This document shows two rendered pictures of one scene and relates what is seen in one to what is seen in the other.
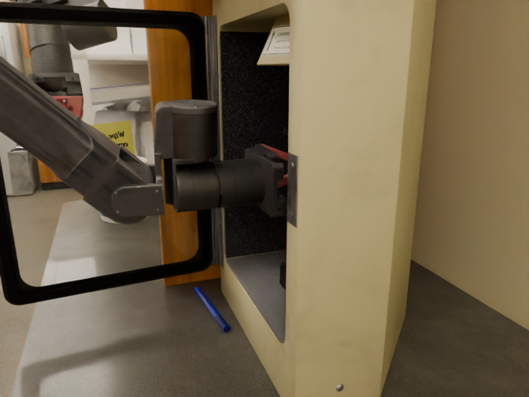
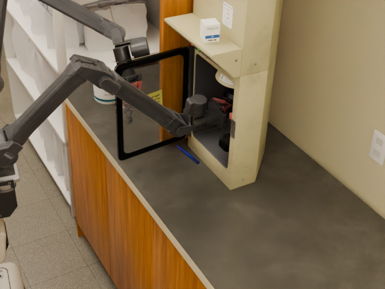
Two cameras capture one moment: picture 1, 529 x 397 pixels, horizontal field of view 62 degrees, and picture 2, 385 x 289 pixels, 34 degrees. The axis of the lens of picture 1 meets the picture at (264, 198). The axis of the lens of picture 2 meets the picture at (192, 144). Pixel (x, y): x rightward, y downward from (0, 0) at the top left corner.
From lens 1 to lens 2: 1.79 m
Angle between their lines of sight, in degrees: 21
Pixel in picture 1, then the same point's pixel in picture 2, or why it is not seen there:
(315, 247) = (238, 143)
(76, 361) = (150, 178)
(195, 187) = (199, 124)
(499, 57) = (303, 49)
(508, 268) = (305, 131)
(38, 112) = (160, 111)
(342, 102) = (247, 107)
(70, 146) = (167, 118)
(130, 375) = (172, 181)
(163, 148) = (191, 114)
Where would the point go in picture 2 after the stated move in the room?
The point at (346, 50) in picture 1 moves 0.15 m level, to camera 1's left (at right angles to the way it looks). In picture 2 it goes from (248, 96) to (205, 98)
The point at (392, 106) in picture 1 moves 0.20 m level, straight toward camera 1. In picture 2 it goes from (260, 105) to (259, 137)
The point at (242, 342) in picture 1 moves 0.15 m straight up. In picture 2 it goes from (205, 167) to (207, 135)
